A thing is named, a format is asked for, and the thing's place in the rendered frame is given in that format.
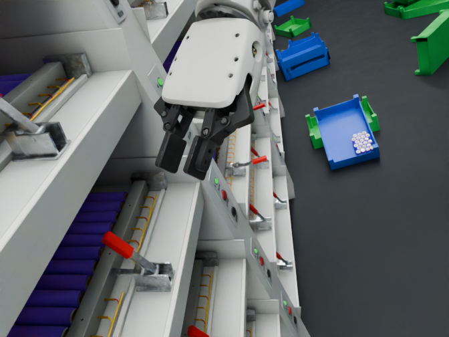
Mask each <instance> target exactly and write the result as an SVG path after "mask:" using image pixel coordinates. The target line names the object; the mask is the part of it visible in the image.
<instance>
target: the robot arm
mask: <svg viewBox="0 0 449 337"><path fill-rule="evenodd" d="M275 2H276V0H198V3H197V4H196V8H195V15H196V22H195V23H193V24H192V25H191V26H190V29H189V30H188V32H187V34H186V35H185V37H184V39H183V41H182V43H181V45H180V47H179V49H178V51H177V53H176V55H175V57H174V60H173V62H172V65H171V67H170V69H169V72H168V75H167V77H166V80H165V83H164V87H163V90H162V95H161V97H160V98H159V99H158V101H157V102H156V103H155V104H154V109H155V111H157V113H158V114H159V115H160V116H161V119H162V121H163V127H162V128H163V130H164V131H165V132H166V133H165V135H164V139H163V141H162V144H161V147H160V150H159V153H158V156H157V158H156V162H155V165H156V166H157V167H159V168H161V169H163V170H166V171H168V172H170V173H177V171H178V167H179V165H180V161H181V159H182V155H183V153H184V150H185V148H186V141H185V140H183V138H184V137H185V135H186V133H187V131H188V128H189V126H190V124H191V122H192V119H193V118H196V119H202V120H203V123H202V128H201V131H200V134H201V135H200V136H197V135H195V137H194V139H193V141H192V144H191V147H190V150H189V153H188V156H187V159H186V162H185V165H184V168H183V171H184V173H186V174H188V175H190V176H192V177H194V178H196V179H198V180H201V181H203V180H204V179H205V176H206V173H207V170H208V169H209V167H210V164H211V160H212V157H213V154H214V151H215V148H216V146H220V145H221V144H222V143H223V141H224V139H225V138H226V137H227V136H229V135H230V134H232V133H233V132H234V131H235V130H236V129H240V128H242V127H244V126H246V125H249V124H251V123H253V122H254V120H255V117H254V113H253V107H254V105H255V100H256V97H257V92H258V89H259V84H260V81H261V74H262V70H263V62H264V56H265V33H266V30H267V27H268V24H269V23H272V22H273V19H274V14H273V8H274V6H275ZM179 115H181V116H183V117H182V119H181V121H180V123H179V121H178V117H179ZM215 121H216V122H215Z"/></svg>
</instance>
